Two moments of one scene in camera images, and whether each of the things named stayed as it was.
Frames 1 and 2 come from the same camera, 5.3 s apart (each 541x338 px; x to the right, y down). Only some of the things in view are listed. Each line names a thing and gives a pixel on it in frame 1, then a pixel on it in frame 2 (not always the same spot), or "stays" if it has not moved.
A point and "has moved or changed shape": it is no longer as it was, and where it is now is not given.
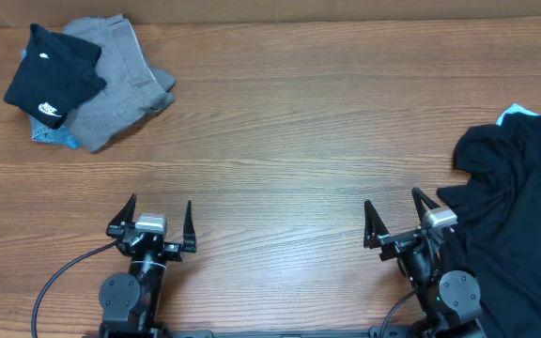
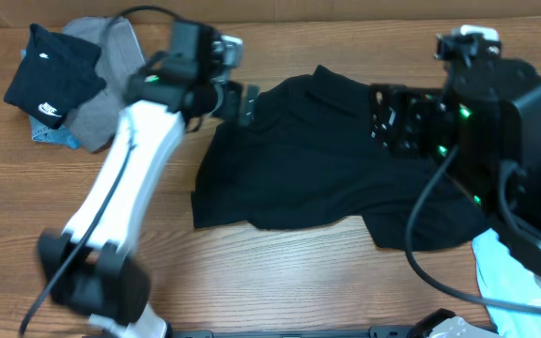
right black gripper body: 403,239 to 382,117
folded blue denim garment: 43,133 stays
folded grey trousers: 134,88 stays
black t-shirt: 514,222 has moved or changed shape
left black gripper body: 172,252 to 229,103
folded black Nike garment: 55,72 stays
